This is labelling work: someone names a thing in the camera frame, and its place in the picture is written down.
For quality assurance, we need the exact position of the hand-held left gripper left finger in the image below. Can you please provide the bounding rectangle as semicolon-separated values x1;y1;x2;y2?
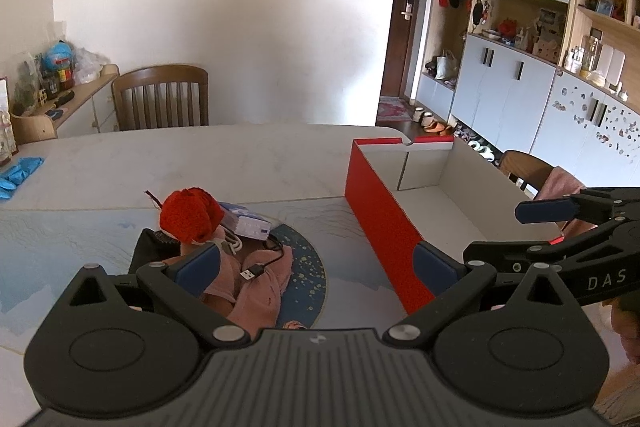
56;244;250;348

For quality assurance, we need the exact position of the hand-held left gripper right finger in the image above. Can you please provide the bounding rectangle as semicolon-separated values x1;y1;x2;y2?
383;241;586;348

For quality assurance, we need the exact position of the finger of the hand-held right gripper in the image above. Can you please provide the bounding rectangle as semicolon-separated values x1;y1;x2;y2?
463;216;640;275
516;188;640;224

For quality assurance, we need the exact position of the black knitted cloth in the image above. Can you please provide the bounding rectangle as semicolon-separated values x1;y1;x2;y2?
129;228;181;275

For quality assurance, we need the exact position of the red knitted hat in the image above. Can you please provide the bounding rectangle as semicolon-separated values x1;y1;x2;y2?
159;188;224;244

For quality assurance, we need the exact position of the pink cloth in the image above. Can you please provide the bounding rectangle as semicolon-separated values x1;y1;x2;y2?
165;239;308;338

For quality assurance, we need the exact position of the printed tissue pack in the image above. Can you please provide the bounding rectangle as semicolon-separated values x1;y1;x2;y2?
218;202;273;242

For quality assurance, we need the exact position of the red cardboard box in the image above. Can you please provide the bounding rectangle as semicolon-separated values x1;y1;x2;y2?
344;136;563;315

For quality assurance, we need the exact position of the person's right hand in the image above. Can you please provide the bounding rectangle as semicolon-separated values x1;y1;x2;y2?
611;304;640;358

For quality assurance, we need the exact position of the pink towel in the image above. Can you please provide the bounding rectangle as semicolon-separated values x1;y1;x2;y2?
535;166;596;238

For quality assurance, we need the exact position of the wooden chair with towel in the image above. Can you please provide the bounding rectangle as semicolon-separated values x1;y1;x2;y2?
499;150;556;200

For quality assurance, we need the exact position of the round dark blue placemat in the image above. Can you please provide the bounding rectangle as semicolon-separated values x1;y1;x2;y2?
220;219;328;330

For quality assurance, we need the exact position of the row of shoes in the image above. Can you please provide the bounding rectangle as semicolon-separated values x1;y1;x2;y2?
411;106;501;162

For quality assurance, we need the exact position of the red patterned rug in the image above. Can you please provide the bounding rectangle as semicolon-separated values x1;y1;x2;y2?
376;99;416;122

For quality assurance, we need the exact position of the grey tote bag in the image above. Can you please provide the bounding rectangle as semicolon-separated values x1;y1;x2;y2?
435;50;458;81

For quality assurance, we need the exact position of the wooden sideboard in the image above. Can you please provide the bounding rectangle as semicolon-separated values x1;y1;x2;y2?
10;64;121;145

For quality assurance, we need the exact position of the wooden slat-back chair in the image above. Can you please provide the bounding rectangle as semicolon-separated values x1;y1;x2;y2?
111;65;209;132

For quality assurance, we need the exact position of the dark wooden door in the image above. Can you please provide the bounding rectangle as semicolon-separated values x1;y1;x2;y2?
380;0;432;100

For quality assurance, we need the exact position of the clear plastic bag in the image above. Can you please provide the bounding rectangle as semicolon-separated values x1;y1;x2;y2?
74;48;108;84

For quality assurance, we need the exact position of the red label jar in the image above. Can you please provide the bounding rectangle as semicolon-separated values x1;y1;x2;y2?
56;59;76;90

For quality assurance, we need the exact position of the blue globe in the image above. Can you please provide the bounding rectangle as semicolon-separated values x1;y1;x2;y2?
42;41;75;72

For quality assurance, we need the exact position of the white cable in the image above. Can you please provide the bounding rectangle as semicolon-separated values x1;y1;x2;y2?
212;227;245;255

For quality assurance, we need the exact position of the black usb cable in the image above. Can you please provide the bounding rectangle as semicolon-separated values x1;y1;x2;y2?
239;232;286;282

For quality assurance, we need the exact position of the white and wood cabinet wall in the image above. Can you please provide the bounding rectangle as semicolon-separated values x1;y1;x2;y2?
415;0;640;190

